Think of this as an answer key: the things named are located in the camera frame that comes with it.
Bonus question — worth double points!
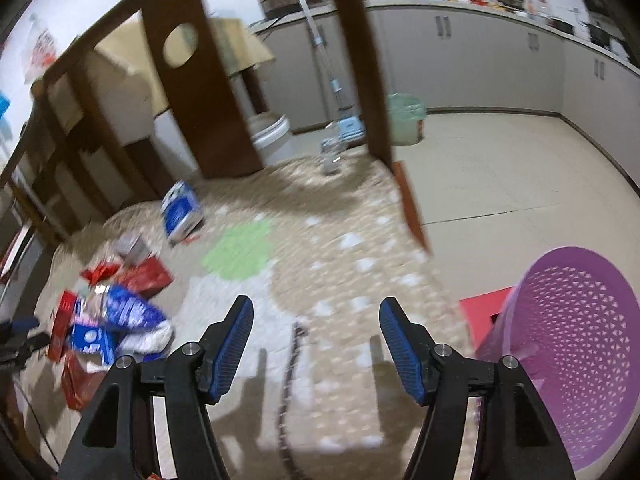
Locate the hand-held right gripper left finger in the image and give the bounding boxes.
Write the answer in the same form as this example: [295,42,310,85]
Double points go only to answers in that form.
[57,295,254,480]

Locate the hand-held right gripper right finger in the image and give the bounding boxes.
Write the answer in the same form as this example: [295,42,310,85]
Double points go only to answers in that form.
[378,297,576,480]

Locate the red box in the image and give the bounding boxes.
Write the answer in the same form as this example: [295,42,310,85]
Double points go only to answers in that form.
[47,290,81,363]

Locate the blue white carton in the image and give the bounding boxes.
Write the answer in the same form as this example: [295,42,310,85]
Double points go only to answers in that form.
[70,324,118,366]

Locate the small red wrapper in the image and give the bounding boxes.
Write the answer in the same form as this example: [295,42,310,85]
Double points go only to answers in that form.
[80,261,123,285]

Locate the blue white snack bag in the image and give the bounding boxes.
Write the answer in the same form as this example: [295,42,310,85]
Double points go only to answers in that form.
[75,282,168,333]

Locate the dark red snack packet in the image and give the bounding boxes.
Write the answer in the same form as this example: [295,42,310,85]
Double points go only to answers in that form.
[117,256,173,298]

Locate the silver grey packet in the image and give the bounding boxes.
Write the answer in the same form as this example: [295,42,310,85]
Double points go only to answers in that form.
[114,234,151,266]

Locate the purple plastic basket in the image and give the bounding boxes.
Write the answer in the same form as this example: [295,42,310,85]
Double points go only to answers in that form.
[472,246,640,473]

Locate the green lined trash bin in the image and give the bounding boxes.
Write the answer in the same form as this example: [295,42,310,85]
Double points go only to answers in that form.
[387,92,427,147]

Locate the red flat object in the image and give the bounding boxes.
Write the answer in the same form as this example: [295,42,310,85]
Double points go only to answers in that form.
[459,286,517,352]

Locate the heart patterned floor mat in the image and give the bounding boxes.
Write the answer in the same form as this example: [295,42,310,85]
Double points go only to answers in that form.
[10,147,476,480]

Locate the blue toilet paper pack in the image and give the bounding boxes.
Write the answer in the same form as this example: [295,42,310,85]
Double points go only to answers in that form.
[160,180,206,247]

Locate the orange red strip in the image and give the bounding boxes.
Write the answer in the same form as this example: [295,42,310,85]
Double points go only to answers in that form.
[392,160,432,253]

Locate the brown wooden chair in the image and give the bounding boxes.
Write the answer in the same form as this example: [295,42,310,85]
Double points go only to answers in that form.
[0,72,166,281]

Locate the white plastic bucket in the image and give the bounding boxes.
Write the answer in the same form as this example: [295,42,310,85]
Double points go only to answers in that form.
[247,112,296,167]

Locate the red white plastic bag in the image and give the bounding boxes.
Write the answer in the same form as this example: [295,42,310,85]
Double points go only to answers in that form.
[20,14,62,84]

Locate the yellowish tablecloth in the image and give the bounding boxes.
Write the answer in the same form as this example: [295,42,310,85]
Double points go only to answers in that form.
[206,17,277,78]

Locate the floor mop with blue head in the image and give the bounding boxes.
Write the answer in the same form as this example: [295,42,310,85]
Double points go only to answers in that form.
[282,0,366,143]

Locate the brown storage box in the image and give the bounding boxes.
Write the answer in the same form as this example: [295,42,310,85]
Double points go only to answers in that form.
[257,0,323,20]

